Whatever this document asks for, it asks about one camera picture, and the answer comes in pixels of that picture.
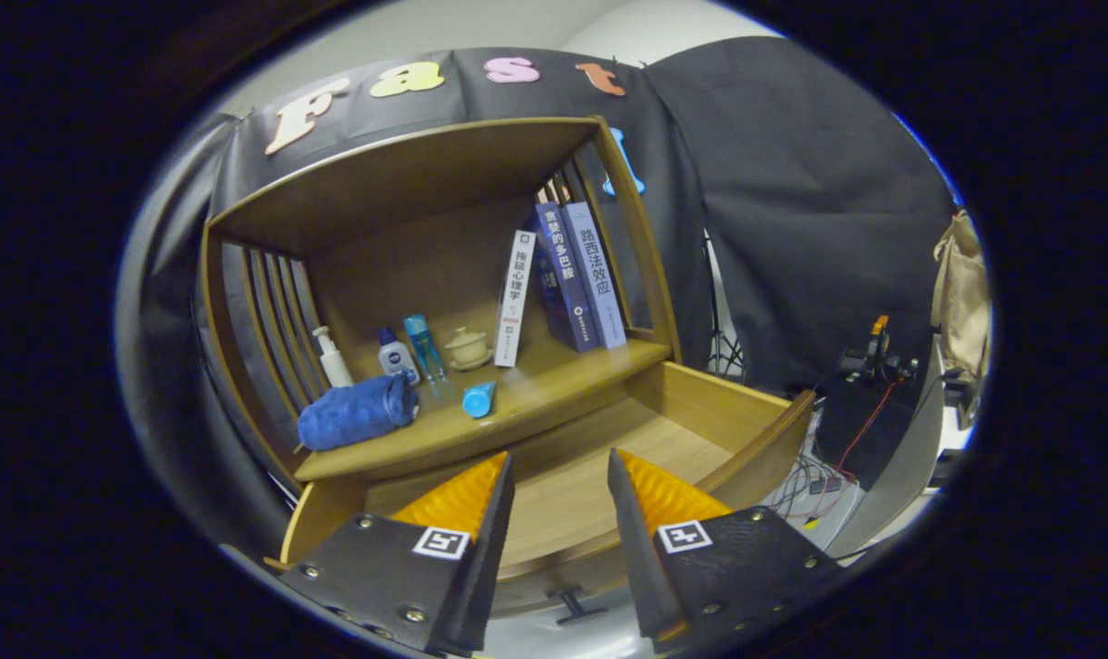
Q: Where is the orange and black clamp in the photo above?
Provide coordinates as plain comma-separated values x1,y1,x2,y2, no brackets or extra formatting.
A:
837,315,920,385

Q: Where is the dark blue book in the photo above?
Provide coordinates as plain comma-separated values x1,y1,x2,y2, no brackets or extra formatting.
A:
534,202,602,352

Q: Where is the floor cable tangle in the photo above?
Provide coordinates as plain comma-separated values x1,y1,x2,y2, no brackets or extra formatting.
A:
764,380,898,532

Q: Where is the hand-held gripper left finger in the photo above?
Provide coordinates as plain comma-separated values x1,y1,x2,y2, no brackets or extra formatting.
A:
279,450,516,658

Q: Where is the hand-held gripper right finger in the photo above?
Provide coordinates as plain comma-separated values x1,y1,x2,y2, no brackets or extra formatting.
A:
607,447,843,655

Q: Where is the white bottle blue cap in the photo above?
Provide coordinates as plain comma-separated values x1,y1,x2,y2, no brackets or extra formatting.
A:
377,328,420,385

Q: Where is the beige bag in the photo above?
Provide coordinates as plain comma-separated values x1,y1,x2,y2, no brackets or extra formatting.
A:
931,211,992,431

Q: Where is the rolled blue towel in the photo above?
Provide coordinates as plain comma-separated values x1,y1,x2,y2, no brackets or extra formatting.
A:
297,373,419,452

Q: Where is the black covered stand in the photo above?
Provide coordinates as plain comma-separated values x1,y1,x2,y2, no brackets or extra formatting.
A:
814,375,925,491

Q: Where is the wooden drawer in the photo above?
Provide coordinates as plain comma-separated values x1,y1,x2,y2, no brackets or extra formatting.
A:
279,360,815,619

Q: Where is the white book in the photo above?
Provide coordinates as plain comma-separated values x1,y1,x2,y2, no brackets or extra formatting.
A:
494,230,538,369

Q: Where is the wooden cabinet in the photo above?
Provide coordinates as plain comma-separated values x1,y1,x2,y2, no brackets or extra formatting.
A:
197,116,683,587

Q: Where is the white pump bottle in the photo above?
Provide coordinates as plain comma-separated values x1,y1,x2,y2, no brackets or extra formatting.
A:
312,326,355,389

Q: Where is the black drawer knob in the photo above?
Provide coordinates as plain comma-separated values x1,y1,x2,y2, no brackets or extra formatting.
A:
546,586,609,626

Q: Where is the black tripod stand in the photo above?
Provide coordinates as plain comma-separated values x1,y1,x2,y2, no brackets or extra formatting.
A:
705,229,747,381

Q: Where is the wooden countertop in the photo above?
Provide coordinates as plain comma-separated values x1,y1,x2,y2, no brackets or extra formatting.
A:
295,339,673,483

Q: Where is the beige lidded ceramic cup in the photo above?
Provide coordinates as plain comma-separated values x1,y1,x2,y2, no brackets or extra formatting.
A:
445,327,493,372

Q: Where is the black backdrop cloth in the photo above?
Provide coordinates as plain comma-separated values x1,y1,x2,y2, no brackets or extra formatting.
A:
119,37,962,550

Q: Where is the navy book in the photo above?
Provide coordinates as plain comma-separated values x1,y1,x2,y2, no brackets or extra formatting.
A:
531,243,577,349

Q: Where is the light purple book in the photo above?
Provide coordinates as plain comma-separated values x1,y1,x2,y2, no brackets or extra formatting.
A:
563,201,628,350

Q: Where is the clear blue bottle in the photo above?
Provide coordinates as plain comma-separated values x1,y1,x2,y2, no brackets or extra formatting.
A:
403,314,448,385

